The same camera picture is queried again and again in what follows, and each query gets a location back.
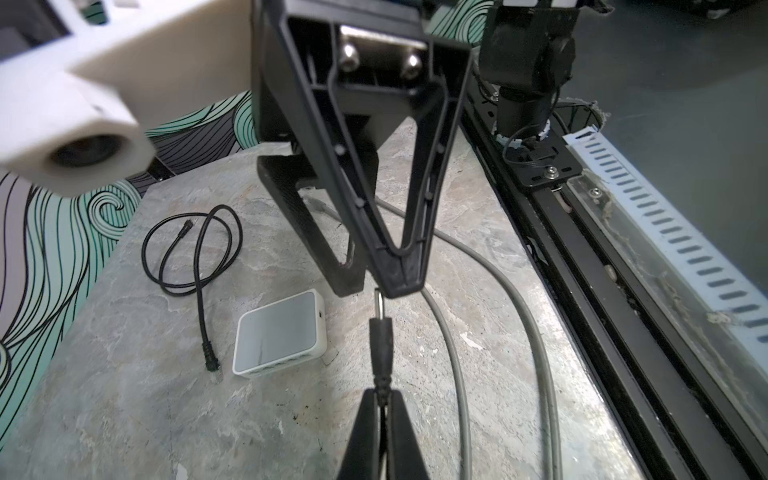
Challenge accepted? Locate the black coiled cable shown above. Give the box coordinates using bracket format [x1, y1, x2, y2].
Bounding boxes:
[140, 203, 244, 373]

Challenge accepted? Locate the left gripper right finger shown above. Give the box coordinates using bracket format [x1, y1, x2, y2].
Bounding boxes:
[383, 390, 430, 480]

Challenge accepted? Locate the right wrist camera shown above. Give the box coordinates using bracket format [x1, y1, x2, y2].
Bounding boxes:
[1, 1, 254, 196]

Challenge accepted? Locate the grey ethernet cable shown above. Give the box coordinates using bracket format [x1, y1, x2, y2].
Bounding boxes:
[299, 185, 564, 480]

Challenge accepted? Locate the white slotted cable duct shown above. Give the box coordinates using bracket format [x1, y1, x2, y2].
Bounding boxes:
[565, 127, 767, 369]

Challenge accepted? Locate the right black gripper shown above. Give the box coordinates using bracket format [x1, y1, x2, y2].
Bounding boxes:
[250, 0, 475, 299]

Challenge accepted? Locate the white network switch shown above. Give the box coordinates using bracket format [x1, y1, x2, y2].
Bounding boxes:
[231, 289, 328, 378]

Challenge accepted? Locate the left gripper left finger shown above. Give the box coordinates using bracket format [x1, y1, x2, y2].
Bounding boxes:
[337, 389, 381, 480]

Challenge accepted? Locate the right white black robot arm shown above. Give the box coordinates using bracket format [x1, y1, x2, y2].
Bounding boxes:
[251, 1, 582, 298]

